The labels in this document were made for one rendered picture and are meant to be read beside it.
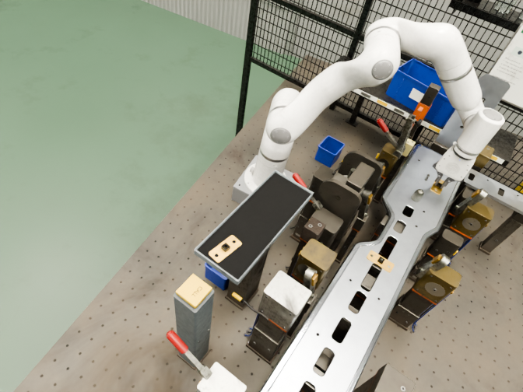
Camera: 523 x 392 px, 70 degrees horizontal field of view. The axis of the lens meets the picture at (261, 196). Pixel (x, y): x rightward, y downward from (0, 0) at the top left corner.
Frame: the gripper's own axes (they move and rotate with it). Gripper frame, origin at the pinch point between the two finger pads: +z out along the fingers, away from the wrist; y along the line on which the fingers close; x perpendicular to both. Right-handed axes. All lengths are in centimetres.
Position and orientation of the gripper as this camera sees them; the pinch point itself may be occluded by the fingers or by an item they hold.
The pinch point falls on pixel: (441, 181)
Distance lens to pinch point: 157.0
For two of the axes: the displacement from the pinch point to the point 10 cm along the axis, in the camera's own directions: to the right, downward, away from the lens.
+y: 8.1, 5.1, -2.8
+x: 5.7, -5.8, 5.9
